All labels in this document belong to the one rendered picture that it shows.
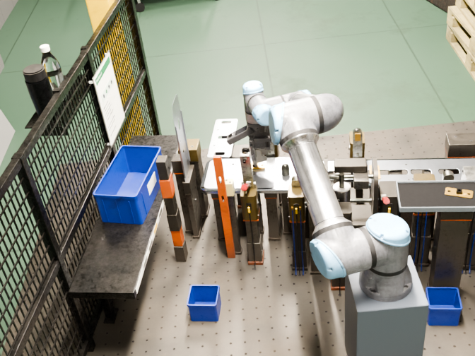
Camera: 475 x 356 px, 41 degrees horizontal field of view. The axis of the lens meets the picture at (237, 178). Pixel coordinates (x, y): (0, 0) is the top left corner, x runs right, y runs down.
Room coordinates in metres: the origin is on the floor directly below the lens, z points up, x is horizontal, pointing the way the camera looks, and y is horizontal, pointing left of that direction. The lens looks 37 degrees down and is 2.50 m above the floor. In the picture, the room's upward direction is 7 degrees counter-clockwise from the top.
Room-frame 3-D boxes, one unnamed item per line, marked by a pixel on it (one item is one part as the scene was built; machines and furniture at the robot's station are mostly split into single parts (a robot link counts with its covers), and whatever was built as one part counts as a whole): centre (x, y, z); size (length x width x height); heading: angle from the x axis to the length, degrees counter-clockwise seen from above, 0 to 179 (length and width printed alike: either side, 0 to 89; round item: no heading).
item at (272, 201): (1.98, -0.13, 0.84); 0.12 x 0.05 x 0.29; 170
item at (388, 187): (1.69, -0.52, 0.89); 0.12 x 0.07 x 0.38; 170
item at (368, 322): (1.26, -0.39, 0.90); 0.20 x 0.20 x 0.40; 88
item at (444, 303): (1.44, -0.65, 0.74); 0.11 x 0.10 x 0.09; 80
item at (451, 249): (1.54, -0.69, 0.92); 0.10 x 0.08 x 0.45; 80
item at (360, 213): (1.72, -0.39, 0.94); 0.18 x 0.13 x 0.49; 80
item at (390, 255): (1.26, -0.38, 1.27); 0.13 x 0.12 x 0.14; 101
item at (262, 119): (1.94, -0.13, 1.32); 0.11 x 0.11 x 0.08; 11
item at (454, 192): (1.54, -0.70, 1.17); 0.08 x 0.04 x 0.01; 65
